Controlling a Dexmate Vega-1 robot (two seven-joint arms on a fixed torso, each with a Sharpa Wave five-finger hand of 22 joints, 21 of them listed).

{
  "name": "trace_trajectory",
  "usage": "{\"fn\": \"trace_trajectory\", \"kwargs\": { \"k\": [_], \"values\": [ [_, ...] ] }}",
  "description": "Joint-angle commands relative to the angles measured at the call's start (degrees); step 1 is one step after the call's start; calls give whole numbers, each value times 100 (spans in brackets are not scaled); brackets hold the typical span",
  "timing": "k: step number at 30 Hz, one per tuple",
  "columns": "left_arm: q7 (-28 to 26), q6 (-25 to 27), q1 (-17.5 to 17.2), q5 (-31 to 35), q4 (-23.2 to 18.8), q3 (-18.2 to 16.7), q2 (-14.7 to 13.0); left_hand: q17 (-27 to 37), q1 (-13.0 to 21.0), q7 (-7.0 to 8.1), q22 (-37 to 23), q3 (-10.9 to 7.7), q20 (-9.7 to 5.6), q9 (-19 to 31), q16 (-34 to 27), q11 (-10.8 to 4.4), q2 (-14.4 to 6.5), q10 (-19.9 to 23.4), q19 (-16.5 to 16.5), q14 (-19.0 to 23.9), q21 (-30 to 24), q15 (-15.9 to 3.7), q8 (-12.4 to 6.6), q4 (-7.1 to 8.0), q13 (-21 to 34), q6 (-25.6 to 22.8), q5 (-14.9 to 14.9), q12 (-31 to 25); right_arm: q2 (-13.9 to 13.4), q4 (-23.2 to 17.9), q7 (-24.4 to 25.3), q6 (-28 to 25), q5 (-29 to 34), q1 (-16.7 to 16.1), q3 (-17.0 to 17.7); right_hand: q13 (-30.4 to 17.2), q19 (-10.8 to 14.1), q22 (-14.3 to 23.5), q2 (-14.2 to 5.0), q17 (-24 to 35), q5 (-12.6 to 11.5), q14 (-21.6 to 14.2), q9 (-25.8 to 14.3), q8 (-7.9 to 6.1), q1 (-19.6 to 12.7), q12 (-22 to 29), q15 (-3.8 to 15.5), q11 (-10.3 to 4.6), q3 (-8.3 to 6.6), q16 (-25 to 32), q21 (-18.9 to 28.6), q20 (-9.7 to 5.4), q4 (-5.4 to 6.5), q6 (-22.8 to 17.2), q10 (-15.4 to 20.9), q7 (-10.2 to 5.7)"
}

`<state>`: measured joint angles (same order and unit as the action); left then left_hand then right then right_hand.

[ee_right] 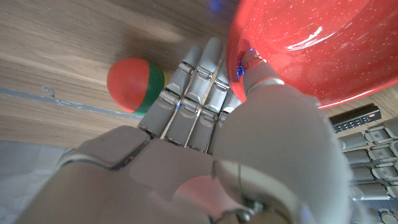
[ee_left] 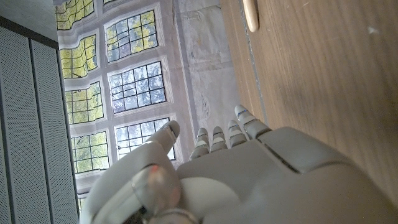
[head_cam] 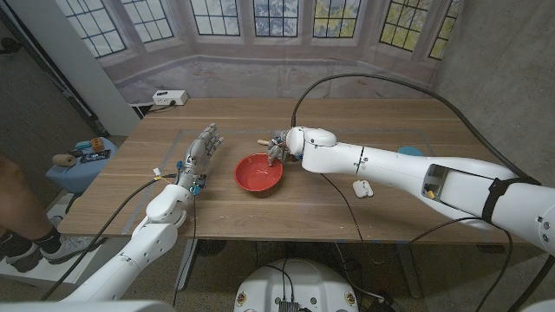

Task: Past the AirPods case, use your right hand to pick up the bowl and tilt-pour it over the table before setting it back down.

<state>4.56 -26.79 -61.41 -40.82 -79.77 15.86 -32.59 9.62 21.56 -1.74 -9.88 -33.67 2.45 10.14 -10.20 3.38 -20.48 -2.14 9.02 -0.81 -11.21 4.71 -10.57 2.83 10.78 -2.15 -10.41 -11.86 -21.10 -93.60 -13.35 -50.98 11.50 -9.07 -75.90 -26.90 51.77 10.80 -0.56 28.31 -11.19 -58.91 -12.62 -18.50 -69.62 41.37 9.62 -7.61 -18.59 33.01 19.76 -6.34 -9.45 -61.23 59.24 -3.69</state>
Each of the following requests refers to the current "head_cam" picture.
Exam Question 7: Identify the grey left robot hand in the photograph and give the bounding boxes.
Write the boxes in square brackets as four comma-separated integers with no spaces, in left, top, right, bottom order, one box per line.
[175,121,225,192]

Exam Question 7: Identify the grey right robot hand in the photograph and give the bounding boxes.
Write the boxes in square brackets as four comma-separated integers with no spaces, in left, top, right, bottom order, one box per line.
[266,131,291,168]

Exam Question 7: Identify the red bowl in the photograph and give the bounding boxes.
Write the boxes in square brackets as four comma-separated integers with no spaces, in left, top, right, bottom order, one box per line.
[233,152,284,192]

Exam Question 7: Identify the white robot shoulder cover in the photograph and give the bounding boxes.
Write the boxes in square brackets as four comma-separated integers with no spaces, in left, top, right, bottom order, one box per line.
[0,299,177,312]

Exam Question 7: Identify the white AirPods case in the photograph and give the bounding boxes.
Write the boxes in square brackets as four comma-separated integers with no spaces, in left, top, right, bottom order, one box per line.
[351,179,375,199]

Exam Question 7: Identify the white power strip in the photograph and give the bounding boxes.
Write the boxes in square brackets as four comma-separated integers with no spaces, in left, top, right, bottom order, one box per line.
[152,89,189,107]

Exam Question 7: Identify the black round fan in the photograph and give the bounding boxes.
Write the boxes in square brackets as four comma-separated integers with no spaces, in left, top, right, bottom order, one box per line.
[197,239,228,257]

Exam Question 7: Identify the printed bay window backdrop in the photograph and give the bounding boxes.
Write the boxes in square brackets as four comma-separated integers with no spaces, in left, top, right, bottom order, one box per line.
[54,0,463,105]

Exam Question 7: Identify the black flat device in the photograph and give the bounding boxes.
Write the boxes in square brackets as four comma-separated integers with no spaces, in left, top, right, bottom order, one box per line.
[79,149,112,165]

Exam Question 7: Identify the grey table leg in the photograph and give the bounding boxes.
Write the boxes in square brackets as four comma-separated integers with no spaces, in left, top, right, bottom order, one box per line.
[175,238,199,292]
[396,243,422,299]

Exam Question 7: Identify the blue padded stool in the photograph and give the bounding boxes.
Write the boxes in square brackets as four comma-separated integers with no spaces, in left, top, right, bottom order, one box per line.
[45,137,119,195]

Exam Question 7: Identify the blue round disc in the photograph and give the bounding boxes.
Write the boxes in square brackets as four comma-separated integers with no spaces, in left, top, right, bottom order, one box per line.
[397,145,425,158]

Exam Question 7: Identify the brown roll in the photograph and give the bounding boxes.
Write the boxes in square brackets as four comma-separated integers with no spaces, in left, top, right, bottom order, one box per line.
[52,153,77,168]

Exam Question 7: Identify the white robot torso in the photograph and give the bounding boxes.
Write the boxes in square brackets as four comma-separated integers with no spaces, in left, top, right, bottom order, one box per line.
[233,258,360,312]

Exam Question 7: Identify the grey white sneaker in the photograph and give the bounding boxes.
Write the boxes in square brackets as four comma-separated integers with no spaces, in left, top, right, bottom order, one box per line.
[41,236,105,265]

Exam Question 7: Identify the white floor mat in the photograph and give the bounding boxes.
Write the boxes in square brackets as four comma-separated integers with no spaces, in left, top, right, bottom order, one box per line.
[0,203,109,287]

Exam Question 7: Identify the person's bare leg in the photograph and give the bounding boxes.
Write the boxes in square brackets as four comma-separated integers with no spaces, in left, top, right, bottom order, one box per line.
[0,155,57,244]

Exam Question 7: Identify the dark grey sneaker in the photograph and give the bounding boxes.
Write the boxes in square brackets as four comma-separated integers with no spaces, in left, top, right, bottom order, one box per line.
[0,233,44,274]

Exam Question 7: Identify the black power strip cable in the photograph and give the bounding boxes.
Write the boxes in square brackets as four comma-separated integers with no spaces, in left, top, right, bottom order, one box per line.
[140,100,178,117]

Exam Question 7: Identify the thin black left wrist cable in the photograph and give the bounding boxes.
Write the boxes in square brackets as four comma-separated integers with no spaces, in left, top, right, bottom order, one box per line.
[172,193,197,307]

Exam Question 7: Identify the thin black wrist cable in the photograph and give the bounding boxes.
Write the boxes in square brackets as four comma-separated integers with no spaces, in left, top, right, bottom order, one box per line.
[172,193,197,307]
[319,172,365,244]

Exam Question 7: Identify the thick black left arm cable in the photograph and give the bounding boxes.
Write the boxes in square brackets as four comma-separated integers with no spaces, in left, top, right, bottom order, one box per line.
[39,172,179,301]

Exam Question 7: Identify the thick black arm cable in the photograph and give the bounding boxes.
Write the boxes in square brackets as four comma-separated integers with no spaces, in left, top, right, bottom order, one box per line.
[290,72,555,312]
[39,172,179,301]

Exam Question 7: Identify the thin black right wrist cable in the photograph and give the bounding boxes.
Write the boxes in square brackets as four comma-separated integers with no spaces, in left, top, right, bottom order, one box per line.
[319,172,365,244]

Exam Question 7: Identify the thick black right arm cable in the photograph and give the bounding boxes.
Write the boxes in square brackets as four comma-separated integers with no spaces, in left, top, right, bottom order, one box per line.
[290,72,555,312]

